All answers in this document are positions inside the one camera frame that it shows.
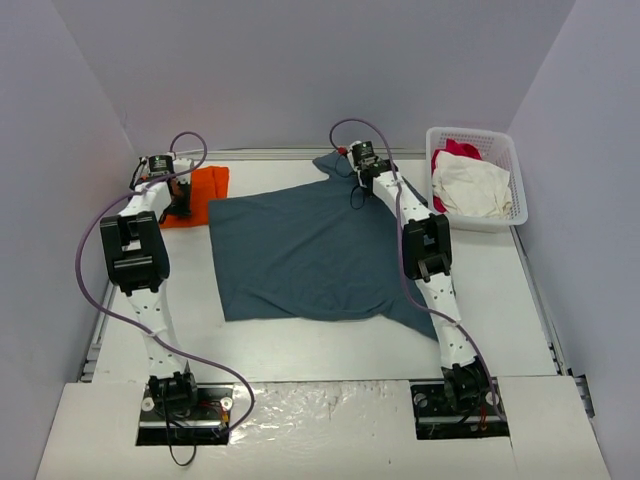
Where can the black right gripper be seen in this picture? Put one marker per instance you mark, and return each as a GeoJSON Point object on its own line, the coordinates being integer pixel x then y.
{"type": "Point", "coordinates": [361, 177]}

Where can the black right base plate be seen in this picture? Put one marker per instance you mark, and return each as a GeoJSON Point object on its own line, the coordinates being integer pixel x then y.
{"type": "Point", "coordinates": [435, 418]}

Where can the red t-shirt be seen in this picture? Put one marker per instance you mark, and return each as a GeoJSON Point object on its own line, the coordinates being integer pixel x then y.
{"type": "Point", "coordinates": [454, 148]}

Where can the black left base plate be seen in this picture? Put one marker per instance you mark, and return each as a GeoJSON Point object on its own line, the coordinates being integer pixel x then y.
{"type": "Point", "coordinates": [205, 423]}

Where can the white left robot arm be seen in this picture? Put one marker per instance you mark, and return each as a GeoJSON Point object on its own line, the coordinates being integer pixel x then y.
{"type": "Point", "coordinates": [138, 263]}

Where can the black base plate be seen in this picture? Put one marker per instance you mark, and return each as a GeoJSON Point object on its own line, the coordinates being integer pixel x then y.
{"type": "Point", "coordinates": [435, 418]}
{"type": "Point", "coordinates": [205, 423]}

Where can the cream white t-shirt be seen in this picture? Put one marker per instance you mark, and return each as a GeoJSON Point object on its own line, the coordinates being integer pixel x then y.
{"type": "Point", "coordinates": [472, 188]}

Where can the blue-grey t-shirt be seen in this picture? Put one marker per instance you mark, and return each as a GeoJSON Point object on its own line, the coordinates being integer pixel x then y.
{"type": "Point", "coordinates": [316, 251]}

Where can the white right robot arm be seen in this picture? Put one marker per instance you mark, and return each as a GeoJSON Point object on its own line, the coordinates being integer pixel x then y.
{"type": "Point", "coordinates": [425, 254]}

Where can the folded orange t-shirt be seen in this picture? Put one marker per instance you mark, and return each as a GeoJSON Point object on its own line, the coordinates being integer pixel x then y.
{"type": "Point", "coordinates": [209, 183]}

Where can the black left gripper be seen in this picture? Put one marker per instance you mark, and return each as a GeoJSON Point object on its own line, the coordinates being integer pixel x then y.
{"type": "Point", "coordinates": [181, 201]}

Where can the white plastic laundry basket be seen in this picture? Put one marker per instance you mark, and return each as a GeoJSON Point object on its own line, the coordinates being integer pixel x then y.
{"type": "Point", "coordinates": [495, 148]}

